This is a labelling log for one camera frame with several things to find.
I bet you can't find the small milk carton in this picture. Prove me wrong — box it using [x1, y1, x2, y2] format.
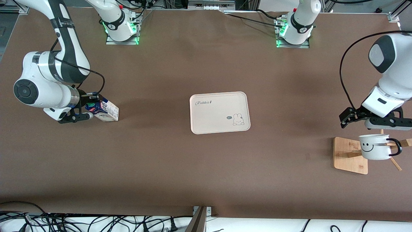
[85, 98, 119, 122]

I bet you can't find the white smiley mug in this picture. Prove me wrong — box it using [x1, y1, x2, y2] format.
[359, 134, 403, 160]

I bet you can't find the white rabbit print tray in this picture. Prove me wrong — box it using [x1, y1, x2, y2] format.
[189, 92, 251, 135]

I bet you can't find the wooden mug stand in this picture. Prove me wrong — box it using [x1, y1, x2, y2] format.
[333, 129, 412, 175]

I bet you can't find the aluminium profile beam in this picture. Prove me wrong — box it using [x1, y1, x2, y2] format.
[185, 206, 213, 232]

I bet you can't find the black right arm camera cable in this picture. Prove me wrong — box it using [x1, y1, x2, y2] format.
[50, 39, 106, 95]

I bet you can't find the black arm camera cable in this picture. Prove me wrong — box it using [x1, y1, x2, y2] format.
[339, 31, 412, 111]
[50, 39, 106, 95]

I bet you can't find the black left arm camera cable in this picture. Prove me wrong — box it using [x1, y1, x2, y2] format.
[339, 31, 412, 111]

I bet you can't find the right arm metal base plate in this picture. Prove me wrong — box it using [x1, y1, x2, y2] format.
[106, 13, 141, 45]

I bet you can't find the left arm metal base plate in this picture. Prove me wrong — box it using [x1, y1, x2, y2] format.
[275, 14, 311, 49]

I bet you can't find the black cable on table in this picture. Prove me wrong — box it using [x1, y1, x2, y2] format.
[225, 9, 287, 29]

